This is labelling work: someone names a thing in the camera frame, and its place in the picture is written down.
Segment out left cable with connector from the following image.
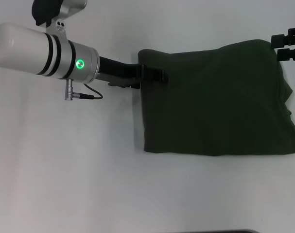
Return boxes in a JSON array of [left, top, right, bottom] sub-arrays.
[[63, 78, 104, 101]]

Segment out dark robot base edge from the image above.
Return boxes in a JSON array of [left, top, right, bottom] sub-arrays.
[[205, 229, 295, 233]]

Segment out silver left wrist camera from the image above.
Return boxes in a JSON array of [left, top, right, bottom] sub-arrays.
[[31, 0, 88, 34]]

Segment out dark green FREE t-shirt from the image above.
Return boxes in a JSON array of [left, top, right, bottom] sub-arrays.
[[137, 38, 295, 157]]

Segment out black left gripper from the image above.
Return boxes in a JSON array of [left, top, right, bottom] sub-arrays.
[[95, 55, 169, 90]]

